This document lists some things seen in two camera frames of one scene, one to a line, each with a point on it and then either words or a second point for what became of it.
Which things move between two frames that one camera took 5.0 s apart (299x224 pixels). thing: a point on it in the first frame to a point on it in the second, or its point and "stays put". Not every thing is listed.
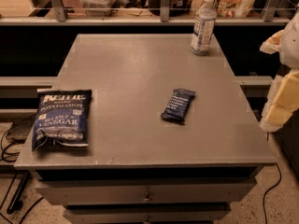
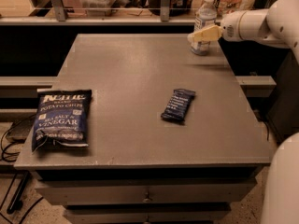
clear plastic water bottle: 205,25 stays put
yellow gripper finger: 282,102 to 207,34
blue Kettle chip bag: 61,119 stays put
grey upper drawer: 143,191 stays put
